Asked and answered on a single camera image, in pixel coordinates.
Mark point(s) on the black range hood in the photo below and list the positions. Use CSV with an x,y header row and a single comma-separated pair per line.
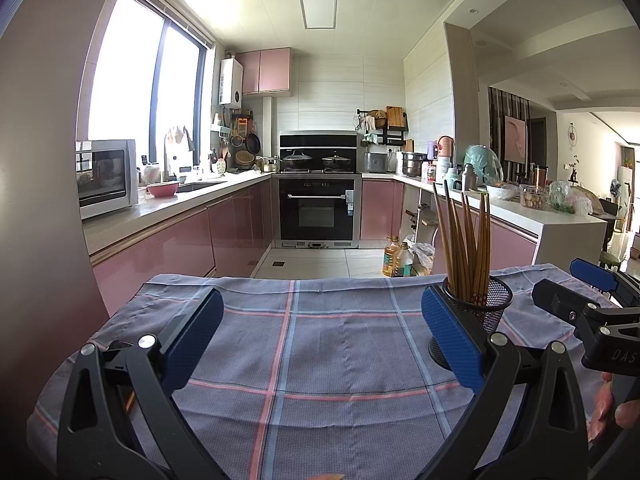
x,y
320,140

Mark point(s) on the hanging frying pan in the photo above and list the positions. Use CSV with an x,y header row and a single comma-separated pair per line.
x,y
253,143

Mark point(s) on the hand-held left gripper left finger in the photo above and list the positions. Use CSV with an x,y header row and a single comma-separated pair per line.
x,y
192,345

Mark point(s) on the black lidded pot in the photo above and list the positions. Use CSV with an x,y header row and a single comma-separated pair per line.
x,y
337,162
297,161

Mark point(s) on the yellow cooking oil bottle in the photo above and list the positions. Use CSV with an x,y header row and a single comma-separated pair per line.
x,y
391,260

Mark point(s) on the pink wall cabinet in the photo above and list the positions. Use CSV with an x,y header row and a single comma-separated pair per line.
x,y
265,71

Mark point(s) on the steel thermos bottle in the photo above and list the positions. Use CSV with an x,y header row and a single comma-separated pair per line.
x,y
467,178

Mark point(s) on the bundle of wooden chopsticks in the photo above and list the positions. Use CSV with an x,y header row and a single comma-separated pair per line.
x,y
470,250

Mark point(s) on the white bowl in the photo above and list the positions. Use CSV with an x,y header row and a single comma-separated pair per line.
x,y
502,192

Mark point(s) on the white kitchen countertop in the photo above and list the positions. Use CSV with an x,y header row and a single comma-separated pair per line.
x,y
125,220

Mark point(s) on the plastic bag of greens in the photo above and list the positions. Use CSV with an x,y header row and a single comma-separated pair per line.
x,y
567,199

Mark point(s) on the black built-in oven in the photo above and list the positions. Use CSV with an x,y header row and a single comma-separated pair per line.
x,y
317,210

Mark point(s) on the ceiling light panel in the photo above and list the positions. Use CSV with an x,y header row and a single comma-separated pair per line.
x,y
317,11

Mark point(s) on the pink wall painting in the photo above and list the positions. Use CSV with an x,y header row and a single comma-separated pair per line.
x,y
516,139

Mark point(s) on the person's right hand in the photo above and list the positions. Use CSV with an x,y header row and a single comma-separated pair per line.
x,y
602,410

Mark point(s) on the white wall water heater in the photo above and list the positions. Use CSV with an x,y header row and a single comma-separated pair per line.
x,y
231,82

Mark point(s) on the large kitchen window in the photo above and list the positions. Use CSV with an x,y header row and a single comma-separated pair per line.
x,y
125,85

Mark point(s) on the mint green appliance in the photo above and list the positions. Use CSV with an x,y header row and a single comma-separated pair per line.
x,y
482,162

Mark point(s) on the black wall rack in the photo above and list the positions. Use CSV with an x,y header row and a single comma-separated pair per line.
x,y
390,136

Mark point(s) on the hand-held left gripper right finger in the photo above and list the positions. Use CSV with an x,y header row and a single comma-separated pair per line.
x,y
450,340

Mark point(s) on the grey refrigerator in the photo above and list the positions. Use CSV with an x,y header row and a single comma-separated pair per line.
x,y
40,160

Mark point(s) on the clear snack container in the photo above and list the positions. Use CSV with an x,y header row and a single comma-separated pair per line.
x,y
534,199

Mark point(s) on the white countertop oven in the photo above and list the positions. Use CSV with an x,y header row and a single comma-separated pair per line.
x,y
105,177

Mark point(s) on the white plastic bag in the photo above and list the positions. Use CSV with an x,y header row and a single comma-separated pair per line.
x,y
422,257

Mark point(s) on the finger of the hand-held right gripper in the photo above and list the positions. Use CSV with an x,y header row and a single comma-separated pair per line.
x,y
560,297
595,275

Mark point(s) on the black mesh utensil holder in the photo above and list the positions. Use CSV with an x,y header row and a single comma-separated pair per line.
x,y
495,305

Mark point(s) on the pink bowl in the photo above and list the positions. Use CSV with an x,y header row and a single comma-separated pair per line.
x,y
162,190

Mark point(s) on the pink base cabinets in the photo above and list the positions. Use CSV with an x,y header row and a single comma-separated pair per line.
x,y
175,240
377,210

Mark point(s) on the pink kettle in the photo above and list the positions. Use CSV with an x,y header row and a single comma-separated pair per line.
x,y
444,146

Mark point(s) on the silver toaster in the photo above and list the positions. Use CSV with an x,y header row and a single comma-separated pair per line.
x,y
376,162

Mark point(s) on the wall clock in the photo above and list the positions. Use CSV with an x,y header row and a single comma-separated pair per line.
x,y
573,135

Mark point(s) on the copper tumbler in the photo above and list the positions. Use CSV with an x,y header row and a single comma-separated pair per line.
x,y
540,175

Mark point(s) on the wooden cutting board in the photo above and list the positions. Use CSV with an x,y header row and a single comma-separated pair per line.
x,y
394,116

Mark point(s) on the blue plaid tablecloth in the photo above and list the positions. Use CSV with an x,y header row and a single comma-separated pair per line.
x,y
325,360

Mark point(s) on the stainless steel pot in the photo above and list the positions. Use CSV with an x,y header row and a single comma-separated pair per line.
x,y
414,164

